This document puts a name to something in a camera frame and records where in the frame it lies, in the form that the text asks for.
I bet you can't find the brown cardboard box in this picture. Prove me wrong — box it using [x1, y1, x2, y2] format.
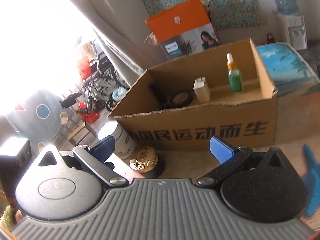
[110, 39, 277, 151]

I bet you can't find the red bottle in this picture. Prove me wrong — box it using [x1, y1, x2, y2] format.
[266, 33, 274, 44]

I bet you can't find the black tape roll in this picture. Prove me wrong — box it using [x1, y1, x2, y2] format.
[170, 91, 193, 108]

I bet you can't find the orange Philips product box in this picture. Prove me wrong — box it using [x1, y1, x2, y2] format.
[144, 0, 220, 60]

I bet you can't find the small wooden stool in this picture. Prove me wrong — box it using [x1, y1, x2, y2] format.
[68, 121, 97, 146]

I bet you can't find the white USB wall charger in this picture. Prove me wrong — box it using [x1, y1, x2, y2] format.
[193, 77, 210, 102]

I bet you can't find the beach print table mat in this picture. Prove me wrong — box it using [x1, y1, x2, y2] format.
[159, 42, 320, 221]

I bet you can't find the black jar gold lid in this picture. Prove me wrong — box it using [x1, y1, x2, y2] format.
[129, 146, 165, 179]

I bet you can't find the white water dispenser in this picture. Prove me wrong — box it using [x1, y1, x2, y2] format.
[276, 14, 308, 50]

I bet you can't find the white green supplement can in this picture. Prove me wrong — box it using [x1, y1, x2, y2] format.
[98, 120, 138, 162]

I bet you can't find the beige curtain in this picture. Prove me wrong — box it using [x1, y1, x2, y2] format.
[69, 0, 166, 86]

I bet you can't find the grey dotted rug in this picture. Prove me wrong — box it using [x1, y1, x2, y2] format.
[5, 91, 80, 156]

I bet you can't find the folded wheelchair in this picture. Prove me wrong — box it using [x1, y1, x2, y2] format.
[80, 41, 129, 113]

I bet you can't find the green dropper bottle orange collar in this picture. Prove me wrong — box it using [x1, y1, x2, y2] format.
[226, 53, 244, 93]

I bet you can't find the black speaker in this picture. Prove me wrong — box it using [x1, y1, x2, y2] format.
[1, 137, 31, 198]

